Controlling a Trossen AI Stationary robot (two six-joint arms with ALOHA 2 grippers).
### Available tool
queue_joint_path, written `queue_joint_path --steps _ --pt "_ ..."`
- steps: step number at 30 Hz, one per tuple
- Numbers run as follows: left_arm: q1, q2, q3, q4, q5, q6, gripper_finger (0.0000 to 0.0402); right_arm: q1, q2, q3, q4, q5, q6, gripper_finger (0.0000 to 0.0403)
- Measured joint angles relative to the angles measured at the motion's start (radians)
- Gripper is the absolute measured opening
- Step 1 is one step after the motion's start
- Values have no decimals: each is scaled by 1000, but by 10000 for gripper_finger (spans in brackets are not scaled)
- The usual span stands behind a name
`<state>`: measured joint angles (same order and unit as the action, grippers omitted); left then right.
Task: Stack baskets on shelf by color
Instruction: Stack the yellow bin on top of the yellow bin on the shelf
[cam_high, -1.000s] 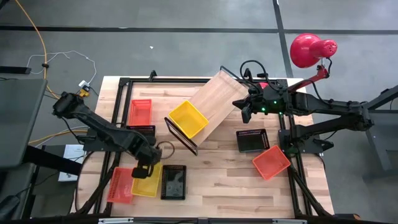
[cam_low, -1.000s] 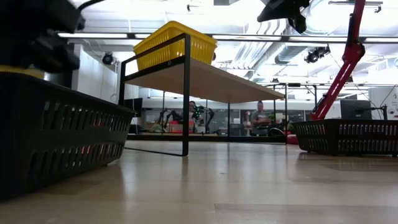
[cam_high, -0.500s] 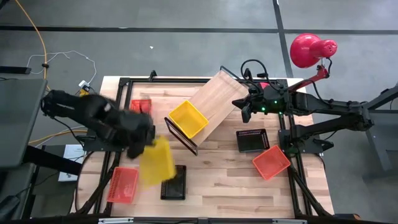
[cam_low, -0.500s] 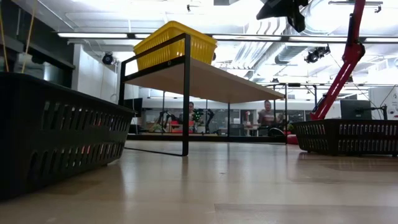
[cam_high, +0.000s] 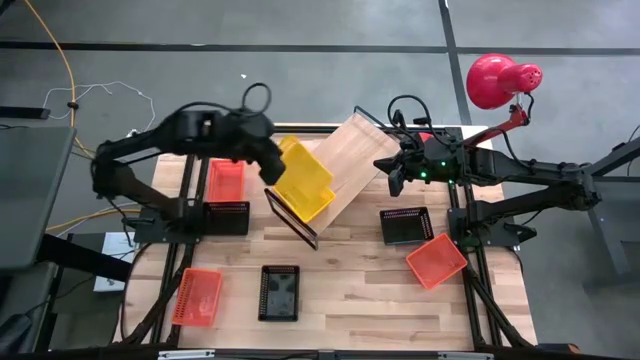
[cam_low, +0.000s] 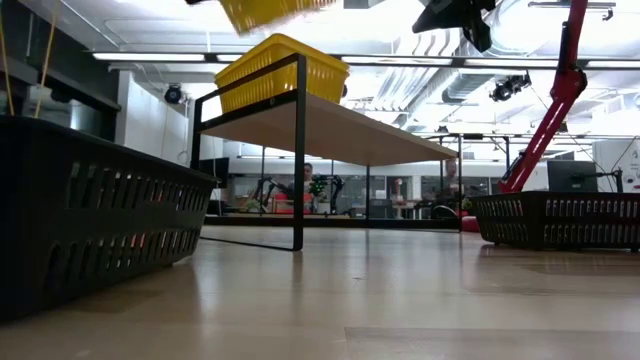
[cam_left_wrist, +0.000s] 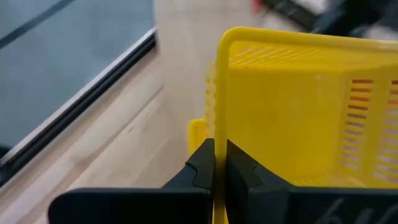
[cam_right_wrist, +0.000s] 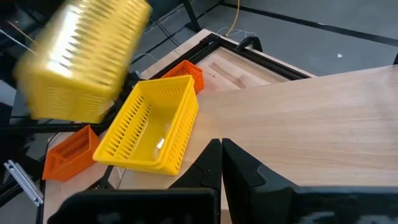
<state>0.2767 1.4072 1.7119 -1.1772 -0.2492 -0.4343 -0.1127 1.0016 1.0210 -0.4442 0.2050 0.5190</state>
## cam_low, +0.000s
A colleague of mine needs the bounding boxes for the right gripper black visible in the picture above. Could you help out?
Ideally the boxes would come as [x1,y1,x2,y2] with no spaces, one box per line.
[412,0,497,35]

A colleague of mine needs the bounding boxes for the yellow plastic basket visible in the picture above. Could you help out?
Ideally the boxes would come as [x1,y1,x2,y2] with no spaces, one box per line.
[218,0,342,36]
[214,32,351,114]

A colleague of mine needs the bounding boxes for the black plastic basket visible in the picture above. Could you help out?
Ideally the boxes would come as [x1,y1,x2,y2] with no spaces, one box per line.
[0,115,220,322]
[469,190,640,253]

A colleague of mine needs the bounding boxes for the long ceiling light strip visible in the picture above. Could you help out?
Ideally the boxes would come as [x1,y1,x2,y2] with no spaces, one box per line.
[92,51,207,63]

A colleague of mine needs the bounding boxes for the black round spotlight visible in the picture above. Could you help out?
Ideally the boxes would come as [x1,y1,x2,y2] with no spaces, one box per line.
[163,83,184,106]

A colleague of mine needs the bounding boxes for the black ceiling spotlight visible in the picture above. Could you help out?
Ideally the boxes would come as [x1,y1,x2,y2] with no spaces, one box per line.
[488,73,533,103]

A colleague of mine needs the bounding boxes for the person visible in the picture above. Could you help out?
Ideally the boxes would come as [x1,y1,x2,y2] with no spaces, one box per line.
[299,162,317,199]
[442,157,460,194]

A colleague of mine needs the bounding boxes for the black computer monitor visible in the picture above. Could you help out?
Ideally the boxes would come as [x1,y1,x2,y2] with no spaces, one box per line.
[546,159,599,194]
[198,157,231,190]

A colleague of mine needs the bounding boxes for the background robot station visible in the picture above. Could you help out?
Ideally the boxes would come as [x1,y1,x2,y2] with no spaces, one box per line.
[252,172,347,216]

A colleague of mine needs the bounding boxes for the white poster board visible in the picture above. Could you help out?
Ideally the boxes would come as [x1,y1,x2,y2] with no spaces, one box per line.
[592,139,640,194]

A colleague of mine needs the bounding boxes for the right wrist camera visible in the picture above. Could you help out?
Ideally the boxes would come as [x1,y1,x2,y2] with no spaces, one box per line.
[462,19,496,54]

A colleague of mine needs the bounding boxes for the wooden shelf black metal frame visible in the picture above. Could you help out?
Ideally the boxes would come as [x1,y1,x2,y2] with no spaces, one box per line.
[189,52,464,253]

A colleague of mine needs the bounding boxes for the yellow cable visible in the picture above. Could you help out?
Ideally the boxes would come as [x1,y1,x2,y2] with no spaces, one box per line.
[0,0,57,119]

